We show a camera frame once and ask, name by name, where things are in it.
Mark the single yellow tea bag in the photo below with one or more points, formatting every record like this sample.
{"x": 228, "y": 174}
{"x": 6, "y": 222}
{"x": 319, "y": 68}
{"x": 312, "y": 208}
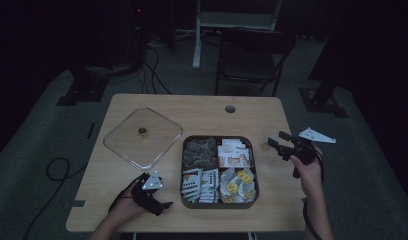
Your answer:
{"x": 264, "y": 146}

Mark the dark computer tower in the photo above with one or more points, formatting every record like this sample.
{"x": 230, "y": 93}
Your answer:
{"x": 137, "y": 33}

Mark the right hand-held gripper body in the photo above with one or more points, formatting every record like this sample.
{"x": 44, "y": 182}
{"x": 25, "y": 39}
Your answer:
{"x": 303, "y": 151}

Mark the pile of white striped packets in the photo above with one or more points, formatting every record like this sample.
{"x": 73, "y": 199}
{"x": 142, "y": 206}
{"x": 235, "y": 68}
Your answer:
{"x": 198, "y": 186}

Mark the person's left hand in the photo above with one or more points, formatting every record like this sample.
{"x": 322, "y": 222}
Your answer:
{"x": 125, "y": 208}

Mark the person's right hand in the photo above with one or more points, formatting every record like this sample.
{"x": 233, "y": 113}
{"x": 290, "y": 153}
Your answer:
{"x": 310, "y": 180}

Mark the dark square compartment box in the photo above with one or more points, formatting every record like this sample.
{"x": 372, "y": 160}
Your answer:
{"x": 218, "y": 205}

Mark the black stand base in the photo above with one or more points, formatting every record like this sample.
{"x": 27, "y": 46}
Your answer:
{"x": 83, "y": 88}
{"x": 322, "y": 101}

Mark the clear square lid with knob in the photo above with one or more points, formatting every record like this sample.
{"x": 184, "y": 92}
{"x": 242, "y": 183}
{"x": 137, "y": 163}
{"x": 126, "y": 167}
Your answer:
{"x": 143, "y": 140}

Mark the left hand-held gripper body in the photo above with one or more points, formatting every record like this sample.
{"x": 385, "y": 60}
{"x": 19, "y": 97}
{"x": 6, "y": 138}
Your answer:
{"x": 147, "y": 196}

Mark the pile of dark mesh tea bags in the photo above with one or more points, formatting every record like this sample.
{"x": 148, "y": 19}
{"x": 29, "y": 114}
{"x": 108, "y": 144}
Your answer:
{"x": 199, "y": 152}

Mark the black marker pen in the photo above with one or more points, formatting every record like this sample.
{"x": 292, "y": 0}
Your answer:
{"x": 91, "y": 130}

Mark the clear glass cup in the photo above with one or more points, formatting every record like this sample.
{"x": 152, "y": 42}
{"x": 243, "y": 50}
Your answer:
{"x": 270, "y": 135}

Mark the white metal desk frame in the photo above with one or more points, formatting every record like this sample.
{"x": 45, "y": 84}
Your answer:
{"x": 233, "y": 20}

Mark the grey tape strip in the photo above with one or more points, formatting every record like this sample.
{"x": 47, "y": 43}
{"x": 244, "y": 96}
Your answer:
{"x": 78, "y": 203}

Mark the pile of yellow-label tea bags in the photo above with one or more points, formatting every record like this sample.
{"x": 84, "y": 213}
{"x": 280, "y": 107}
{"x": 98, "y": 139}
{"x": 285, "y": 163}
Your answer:
{"x": 238, "y": 186}

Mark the pile of white orange-print packets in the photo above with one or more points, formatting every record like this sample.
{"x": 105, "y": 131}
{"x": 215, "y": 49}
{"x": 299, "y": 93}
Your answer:
{"x": 234, "y": 154}

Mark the black folding chair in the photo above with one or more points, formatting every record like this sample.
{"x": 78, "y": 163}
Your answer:
{"x": 250, "y": 63}

